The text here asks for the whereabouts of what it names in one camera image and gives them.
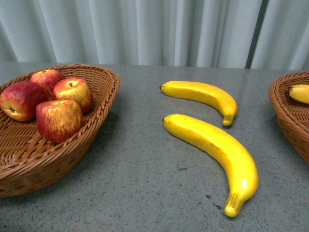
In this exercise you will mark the yellow banana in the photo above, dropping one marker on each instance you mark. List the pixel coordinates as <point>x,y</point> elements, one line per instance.
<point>238,164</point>
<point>299,92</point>
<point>204,93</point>

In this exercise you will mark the dark red apple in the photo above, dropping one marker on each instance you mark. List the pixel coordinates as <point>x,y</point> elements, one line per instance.
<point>59,120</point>

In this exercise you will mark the left brown wicker basket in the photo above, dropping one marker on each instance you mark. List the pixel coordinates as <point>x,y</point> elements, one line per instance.
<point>29,162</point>

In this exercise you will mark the brown wicker basket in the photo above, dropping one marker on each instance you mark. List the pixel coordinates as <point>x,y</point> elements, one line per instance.
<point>293,116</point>
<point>29,162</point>

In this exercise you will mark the front red yellow apple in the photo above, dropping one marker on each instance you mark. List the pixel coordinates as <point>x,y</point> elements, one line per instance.
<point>20,99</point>

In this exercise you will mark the right brown wicker basket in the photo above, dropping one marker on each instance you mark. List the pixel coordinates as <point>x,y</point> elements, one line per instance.
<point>293,116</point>

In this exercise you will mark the white pleated curtain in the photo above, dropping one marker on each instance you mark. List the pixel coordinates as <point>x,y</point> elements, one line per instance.
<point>257,34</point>

